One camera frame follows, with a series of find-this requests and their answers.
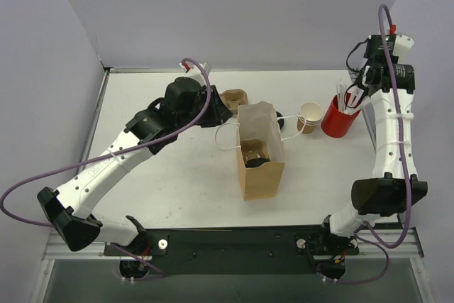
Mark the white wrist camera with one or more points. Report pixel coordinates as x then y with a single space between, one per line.
194 72
402 43

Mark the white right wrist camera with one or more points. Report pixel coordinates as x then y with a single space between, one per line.
402 43

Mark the brown pulp cup carrier stack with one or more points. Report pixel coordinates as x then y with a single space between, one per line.
234 98

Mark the brown paper takeout bag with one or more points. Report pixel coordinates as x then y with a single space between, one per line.
258 121

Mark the brown paper cup stack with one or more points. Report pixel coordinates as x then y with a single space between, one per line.
310 116

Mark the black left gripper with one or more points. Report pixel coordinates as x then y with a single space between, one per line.
216 108

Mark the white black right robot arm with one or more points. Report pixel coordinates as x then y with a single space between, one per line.
394 184

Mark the aluminium front rail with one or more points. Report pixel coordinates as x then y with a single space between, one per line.
197 241

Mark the black plastic cup lid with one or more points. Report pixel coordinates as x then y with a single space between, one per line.
256 162

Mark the red ribbed straw cup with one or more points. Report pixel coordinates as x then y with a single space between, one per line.
335 123

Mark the black plastic lid stack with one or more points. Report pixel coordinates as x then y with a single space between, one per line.
280 120

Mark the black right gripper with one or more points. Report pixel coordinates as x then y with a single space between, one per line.
369 76

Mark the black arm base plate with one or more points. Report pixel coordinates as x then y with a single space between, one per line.
255 262

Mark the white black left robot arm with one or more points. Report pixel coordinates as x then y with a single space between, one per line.
187 102

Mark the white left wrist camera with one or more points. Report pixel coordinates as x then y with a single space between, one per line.
194 72

